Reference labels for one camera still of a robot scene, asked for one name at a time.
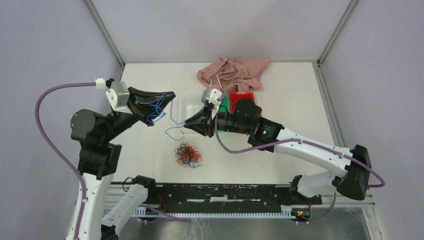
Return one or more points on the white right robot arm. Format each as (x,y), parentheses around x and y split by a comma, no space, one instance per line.
(347,170)

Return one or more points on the clear plastic bin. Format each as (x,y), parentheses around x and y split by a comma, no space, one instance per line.
(188,106)

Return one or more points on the green plastic bin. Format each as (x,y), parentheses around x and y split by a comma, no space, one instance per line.
(226,105)

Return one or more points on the pink cloth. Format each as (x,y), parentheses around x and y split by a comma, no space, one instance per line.
(234,75)

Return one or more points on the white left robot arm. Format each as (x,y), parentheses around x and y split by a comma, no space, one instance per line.
(98,160)

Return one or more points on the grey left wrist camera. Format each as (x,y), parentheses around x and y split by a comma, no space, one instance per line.
(118,97)

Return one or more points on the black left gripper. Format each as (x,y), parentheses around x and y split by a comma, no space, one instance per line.
(144,98)

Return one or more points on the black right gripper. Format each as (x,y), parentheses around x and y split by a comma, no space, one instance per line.
(205,115)

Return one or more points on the red plastic bin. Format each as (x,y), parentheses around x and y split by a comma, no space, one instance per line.
(234,97)

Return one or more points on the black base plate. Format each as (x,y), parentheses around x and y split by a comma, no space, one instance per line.
(185,198)

